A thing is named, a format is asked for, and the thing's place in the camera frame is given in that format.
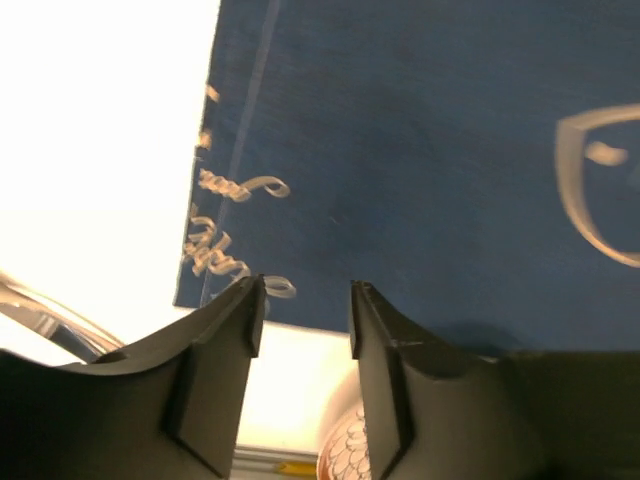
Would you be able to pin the aluminium front rail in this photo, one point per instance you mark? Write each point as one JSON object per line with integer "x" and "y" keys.
{"x": 253, "y": 463}

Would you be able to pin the silver fork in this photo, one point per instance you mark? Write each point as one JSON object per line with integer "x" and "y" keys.
{"x": 17, "y": 293}

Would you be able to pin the blue fish placemat cloth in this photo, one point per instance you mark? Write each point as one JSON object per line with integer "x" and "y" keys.
{"x": 476, "y": 161}

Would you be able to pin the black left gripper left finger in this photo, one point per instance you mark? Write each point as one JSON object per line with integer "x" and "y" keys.
{"x": 167, "y": 406}

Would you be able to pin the floral ceramic plate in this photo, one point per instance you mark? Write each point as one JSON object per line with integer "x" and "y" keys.
{"x": 345, "y": 453}

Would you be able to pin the silver table knife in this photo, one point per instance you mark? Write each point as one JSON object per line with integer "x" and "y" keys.
{"x": 57, "y": 331}

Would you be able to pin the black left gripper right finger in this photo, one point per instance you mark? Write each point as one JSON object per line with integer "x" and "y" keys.
{"x": 437, "y": 411}

